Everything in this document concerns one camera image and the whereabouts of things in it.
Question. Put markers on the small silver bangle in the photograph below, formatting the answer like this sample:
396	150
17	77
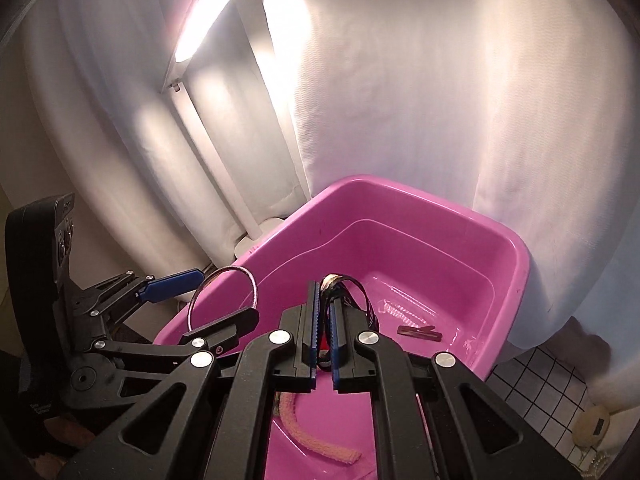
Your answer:
253	292

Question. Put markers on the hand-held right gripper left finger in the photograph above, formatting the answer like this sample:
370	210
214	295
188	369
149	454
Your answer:
314	330

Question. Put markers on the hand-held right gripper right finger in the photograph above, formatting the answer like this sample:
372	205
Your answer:
336	350

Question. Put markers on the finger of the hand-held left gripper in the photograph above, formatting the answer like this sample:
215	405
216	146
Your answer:
175	283
235	322

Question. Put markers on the white lamp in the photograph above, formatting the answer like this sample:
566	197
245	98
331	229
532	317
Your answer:
215	160

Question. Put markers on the pearl hair claw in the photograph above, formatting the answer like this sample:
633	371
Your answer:
597	466

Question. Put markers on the person's left hand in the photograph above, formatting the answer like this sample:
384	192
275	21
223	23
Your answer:
65	435

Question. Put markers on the white curtain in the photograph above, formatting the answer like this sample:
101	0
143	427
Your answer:
400	85

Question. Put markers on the pink plastic basin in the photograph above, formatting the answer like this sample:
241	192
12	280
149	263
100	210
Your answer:
425	240

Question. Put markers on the black checked white tablecloth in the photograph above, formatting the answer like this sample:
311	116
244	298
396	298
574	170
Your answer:
540	400

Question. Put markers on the pink knitted strawberry headband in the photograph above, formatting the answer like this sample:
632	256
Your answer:
310	447

